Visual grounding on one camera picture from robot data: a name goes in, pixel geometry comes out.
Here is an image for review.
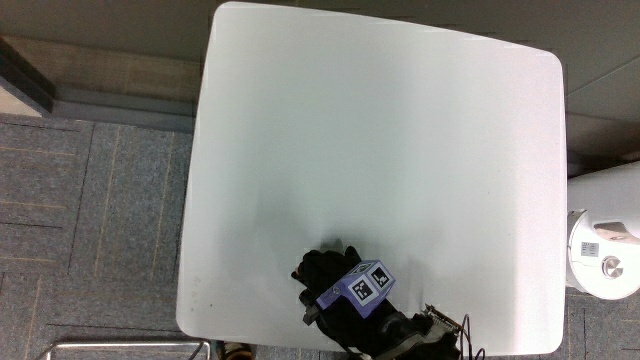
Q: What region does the brown shoe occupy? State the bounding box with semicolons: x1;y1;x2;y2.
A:
216;341;257;360

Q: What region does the black cable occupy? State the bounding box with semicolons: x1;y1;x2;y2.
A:
459;313;487;360

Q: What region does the person's right hand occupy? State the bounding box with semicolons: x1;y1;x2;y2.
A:
291;244;401;354

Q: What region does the circuit board on wrist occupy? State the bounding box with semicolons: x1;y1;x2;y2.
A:
422;303;464;335

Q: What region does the metal chair frame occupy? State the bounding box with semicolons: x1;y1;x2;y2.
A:
32;339;213;360

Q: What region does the white round appliance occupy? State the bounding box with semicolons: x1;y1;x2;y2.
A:
565;160;640;302

